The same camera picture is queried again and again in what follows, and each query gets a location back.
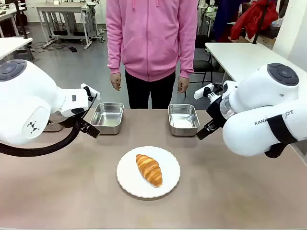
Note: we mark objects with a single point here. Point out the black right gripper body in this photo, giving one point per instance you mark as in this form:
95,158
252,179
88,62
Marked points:
215,112

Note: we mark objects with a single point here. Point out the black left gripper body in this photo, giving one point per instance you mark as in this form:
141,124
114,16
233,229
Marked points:
89,109

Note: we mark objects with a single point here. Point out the golden croissant bread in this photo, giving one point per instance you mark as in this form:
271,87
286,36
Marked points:
149,170

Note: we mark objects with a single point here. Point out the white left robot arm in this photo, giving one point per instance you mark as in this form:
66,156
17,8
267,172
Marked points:
24,100

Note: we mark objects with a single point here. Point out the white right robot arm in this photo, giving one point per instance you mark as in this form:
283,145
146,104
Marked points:
259,95

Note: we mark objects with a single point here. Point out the steel rectangular container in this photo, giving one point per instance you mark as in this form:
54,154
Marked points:
183,119
108,117
54,127

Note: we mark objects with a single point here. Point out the person's right hand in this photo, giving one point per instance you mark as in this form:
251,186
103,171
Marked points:
116,82

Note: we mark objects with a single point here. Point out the person's left hand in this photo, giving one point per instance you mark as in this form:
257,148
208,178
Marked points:
182,85

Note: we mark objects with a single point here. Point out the black folding chair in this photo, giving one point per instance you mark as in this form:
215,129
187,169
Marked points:
202,64

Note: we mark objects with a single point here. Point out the black trousers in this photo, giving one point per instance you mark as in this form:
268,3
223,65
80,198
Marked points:
144,93

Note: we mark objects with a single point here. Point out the large white side table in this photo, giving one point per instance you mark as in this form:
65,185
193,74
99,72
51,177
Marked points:
239,57

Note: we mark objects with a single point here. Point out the black foot pedal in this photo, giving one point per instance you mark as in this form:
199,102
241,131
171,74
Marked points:
72,49

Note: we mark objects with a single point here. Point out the white round plate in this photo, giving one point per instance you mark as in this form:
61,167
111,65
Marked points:
129,182

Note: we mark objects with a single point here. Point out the white floor power strip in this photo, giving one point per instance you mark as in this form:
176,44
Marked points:
48,43

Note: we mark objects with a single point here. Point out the dark blue garment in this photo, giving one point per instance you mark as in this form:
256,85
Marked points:
223,21

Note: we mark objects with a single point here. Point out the pink zip hoodie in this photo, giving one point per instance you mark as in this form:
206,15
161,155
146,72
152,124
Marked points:
151,38

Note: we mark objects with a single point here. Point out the small white table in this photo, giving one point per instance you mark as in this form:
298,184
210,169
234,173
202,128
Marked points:
12,45

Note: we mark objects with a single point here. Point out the black slanted pole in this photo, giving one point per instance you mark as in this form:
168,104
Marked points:
260,21

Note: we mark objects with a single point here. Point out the grey background workbench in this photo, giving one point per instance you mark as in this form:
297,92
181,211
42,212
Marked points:
62,9

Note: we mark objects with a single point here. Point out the red jacket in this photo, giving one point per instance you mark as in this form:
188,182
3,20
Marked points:
254,16

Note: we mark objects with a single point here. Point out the black upright stand pole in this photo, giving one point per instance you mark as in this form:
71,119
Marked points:
22,19

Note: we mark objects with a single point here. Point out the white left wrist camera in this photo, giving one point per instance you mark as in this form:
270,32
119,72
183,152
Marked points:
92,90

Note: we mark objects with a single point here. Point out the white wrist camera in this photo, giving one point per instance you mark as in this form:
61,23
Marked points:
200,93
92,90

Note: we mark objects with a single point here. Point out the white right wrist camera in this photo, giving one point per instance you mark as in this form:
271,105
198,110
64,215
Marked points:
200,93

